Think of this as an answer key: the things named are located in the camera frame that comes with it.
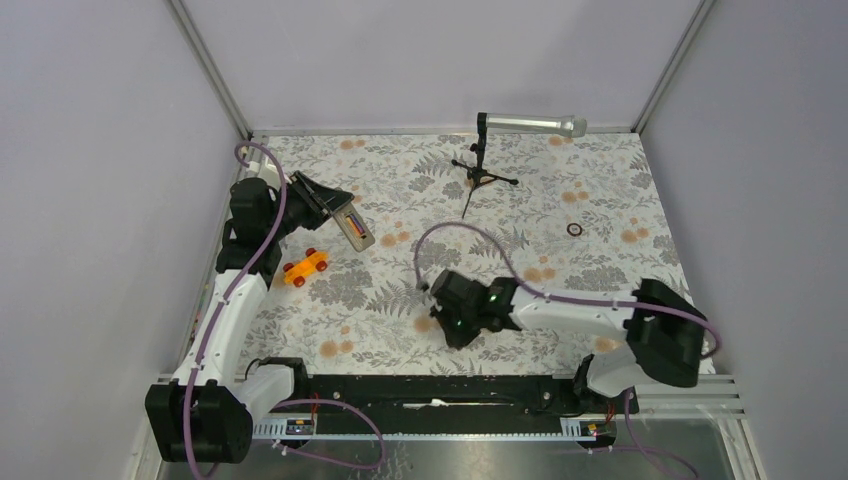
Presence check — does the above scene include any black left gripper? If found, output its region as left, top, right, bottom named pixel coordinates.
left=265, top=171, right=353, bottom=240

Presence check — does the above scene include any orange battery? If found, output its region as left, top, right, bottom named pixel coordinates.
left=346, top=213, right=367, bottom=238

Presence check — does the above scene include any beige remote control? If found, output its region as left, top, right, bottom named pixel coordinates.
left=333, top=203, right=375, bottom=253

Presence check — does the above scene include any blue battery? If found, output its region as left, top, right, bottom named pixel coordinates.
left=344, top=214, right=366, bottom=239

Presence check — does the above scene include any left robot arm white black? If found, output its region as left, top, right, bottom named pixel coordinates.
left=144, top=171, right=354, bottom=465

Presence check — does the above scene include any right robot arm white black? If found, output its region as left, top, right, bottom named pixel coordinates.
left=428, top=270, right=707, bottom=412

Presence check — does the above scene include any orange toy car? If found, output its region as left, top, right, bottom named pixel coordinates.
left=283, top=248, right=329, bottom=288

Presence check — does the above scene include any black tripod microphone stand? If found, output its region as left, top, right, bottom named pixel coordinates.
left=451, top=126, right=519, bottom=219

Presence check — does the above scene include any floral patterned table mat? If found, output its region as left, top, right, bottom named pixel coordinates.
left=239, top=133, right=690, bottom=375

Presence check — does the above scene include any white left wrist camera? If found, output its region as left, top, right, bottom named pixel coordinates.
left=247, top=150, right=285, bottom=190

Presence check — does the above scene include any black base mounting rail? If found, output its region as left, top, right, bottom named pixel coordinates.
left=270, top=358, right=639, bottom=439

